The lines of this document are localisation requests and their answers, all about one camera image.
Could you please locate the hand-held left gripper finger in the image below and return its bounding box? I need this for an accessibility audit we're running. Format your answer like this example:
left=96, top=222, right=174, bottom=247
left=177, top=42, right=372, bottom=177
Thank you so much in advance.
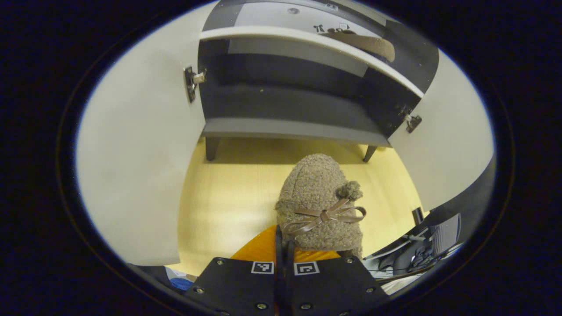
left=284, top=250, right=390, bottom=316
left=184, top=225, right=284, bottom=316

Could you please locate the brown fuzzy shoe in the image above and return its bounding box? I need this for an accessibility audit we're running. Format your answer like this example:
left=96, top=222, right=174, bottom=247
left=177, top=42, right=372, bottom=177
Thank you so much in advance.
left=275, top=154, right=367, bottom=259
left=323, top=27, right=396, bottom=63

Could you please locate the white shoe cabinet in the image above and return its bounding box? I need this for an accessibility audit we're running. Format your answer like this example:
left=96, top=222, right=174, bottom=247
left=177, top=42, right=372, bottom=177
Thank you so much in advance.
left=198, top=0, right=440, bottom=163

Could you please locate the metal door hinge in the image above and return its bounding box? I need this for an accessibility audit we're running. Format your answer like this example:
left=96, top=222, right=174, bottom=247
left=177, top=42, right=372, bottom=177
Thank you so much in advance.
left=397, top=104, right=423, bottom=133
left=184, top=66, right=207, bottom=104

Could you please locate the blue and white bag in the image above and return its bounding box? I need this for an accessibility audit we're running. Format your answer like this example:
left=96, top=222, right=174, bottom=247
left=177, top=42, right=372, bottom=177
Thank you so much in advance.
left=167, top=266, right=196, bottom=291

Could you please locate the grey equipment pile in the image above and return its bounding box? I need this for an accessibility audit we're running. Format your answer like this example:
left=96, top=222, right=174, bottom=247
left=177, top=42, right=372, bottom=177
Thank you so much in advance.
left=364, top=207, right=464, bottom=281

